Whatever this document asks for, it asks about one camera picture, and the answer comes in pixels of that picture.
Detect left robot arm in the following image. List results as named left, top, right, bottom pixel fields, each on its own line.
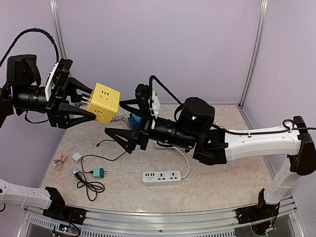
left=0, top=54, right=96, bottom=220

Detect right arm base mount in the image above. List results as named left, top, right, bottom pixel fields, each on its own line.
left=236, top=204, right=279, bottom=225

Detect blue cube socket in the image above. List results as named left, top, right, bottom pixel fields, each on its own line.
left=127, top=114, right=141, bottom=131

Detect yellow cube socket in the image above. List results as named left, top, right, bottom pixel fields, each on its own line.
left=81, top=83, right=121, bottom=124

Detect front aluminium rail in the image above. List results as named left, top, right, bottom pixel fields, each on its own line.
left=16, top=196, right=307, bottom=237

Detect pale blue round charger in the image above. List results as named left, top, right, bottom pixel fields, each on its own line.
left=71, top=167, right=79, bottom=175

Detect white power strip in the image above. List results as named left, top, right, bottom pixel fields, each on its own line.
left=142, top=141, right=191, bottom=186

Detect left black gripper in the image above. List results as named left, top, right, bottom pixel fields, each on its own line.
left=12, top=76, right=99, bottom=128

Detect left aluminium frame post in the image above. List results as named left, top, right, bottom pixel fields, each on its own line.
left=48, top=0, right=81, bottom=107

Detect black cable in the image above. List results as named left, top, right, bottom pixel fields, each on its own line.
left=75, top=171, right=106, bottom=202

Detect right aluminium frame post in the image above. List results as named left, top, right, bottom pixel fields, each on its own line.
left=238, top=0, right=269, bottom=110

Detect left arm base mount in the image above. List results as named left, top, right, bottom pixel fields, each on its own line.
left=42, top=206, right=87, bottom=225

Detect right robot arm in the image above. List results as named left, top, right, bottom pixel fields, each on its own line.
left=105, top=97, right=316, bottom=219

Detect teal charger with cable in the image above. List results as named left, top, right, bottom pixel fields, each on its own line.
left=80, top=152, right=126, bottom=179

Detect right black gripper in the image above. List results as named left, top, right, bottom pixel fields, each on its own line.
left=104, top=97, right=197, bottom=154

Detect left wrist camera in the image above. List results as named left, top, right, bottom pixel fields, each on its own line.
left=44, top=58, right=73, bottom=102

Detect white wall charger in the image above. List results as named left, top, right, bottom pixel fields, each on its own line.
left=72, top=152, right=82, bottom=163

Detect purple power strip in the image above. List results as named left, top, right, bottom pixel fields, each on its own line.
left=112, top=112, right=130, bottom=122

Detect aluminium frame post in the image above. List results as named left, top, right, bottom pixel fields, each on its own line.
left=48, top=0, right=81, bottom=107
left=238, top=0, right=269, bottom=110

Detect pink charger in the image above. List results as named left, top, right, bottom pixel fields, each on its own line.
left=52, top=153, right=71, bottom=172

